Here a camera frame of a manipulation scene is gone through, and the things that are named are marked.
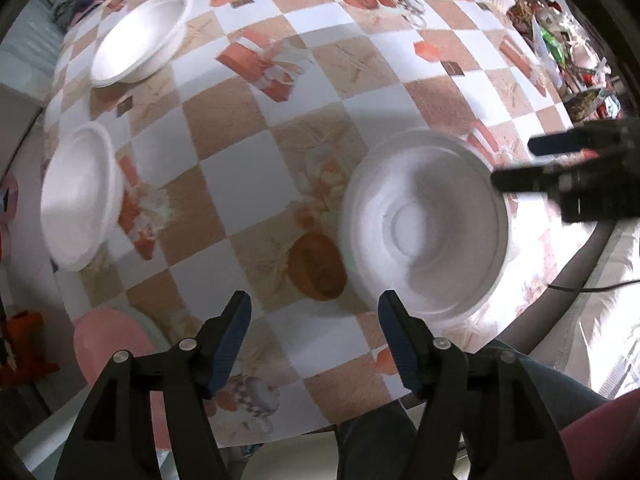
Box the pink plate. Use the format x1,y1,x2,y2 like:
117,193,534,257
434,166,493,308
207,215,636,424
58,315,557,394
72,307,173,453

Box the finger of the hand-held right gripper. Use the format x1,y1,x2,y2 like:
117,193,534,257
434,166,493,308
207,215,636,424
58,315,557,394
490,165,568,194
527,127,601,157

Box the checkered printed tablecloth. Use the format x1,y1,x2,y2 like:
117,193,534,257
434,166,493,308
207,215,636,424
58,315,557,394
42,0,608,448

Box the person's blue jeans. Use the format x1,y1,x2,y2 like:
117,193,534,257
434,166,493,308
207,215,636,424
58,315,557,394
335,337,621,480

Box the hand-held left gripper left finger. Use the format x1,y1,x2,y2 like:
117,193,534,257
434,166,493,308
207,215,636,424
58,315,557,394
52,290,253,480

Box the large white foam bowl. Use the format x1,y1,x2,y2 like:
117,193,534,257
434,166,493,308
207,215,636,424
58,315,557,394
339,130,511,322

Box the green packet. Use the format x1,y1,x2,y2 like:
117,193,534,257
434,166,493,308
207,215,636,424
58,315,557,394
532,20,568,88

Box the black cable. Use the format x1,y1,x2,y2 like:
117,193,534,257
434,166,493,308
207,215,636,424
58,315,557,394
547,280,640,294

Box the orange toy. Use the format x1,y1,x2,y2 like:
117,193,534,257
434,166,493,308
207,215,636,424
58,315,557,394
0,310,60,388

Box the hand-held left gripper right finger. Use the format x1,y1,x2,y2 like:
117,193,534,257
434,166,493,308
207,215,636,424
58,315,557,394
377,290,576,480

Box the pink round object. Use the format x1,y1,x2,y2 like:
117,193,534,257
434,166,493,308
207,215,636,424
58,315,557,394
0,174,20,222

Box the person's pink shirt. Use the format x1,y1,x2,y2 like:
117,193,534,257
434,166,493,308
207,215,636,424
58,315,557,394
557,400,640,480

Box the dark snack packet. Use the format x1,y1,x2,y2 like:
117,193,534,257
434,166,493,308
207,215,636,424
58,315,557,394
565,87,621,122

